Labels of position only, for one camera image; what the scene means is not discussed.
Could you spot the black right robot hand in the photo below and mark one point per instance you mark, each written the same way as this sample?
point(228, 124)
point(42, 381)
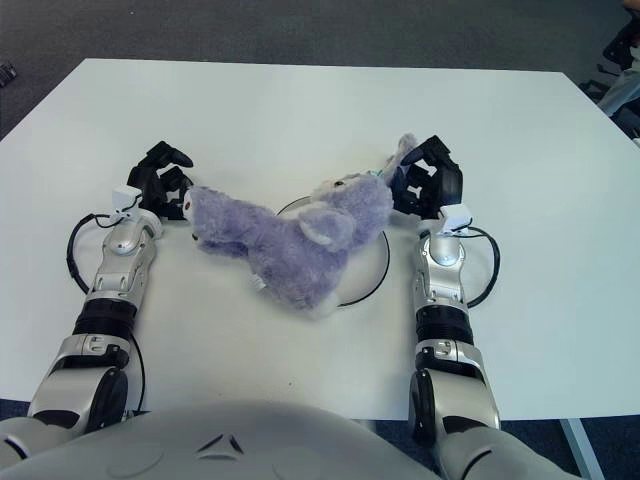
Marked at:
point(440, 185)

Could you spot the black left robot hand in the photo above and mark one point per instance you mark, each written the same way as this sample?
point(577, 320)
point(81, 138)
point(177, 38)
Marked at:
point(150, 185)

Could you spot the purple plush bunny doll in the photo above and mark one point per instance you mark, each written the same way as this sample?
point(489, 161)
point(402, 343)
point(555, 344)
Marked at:
point(300, 235)

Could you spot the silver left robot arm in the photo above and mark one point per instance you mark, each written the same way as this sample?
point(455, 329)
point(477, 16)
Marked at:
point(110, 280)

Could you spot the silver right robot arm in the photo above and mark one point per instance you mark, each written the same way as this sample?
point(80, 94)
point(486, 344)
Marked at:
point(445, 310)

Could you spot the white plate with black rim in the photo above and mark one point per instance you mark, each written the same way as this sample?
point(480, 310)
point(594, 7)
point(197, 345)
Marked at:
point(367, 280)

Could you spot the black and grey office chair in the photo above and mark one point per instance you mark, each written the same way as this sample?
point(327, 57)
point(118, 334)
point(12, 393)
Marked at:
point(617, 85)

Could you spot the grey robot torso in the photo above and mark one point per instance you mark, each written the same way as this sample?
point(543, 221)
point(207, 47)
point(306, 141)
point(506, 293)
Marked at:
point(225, 445)

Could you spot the white table leg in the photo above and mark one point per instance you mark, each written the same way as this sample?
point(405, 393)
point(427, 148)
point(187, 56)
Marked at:
point(580, 450)

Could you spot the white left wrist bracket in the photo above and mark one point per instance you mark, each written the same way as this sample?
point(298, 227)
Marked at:
point(125, 200)

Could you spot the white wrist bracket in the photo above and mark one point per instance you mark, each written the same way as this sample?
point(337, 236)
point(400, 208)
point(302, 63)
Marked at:
point(457, 217)
point(125, 200)

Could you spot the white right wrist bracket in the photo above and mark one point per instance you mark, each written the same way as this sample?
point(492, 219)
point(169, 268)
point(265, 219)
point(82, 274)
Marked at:
point(457, 217)

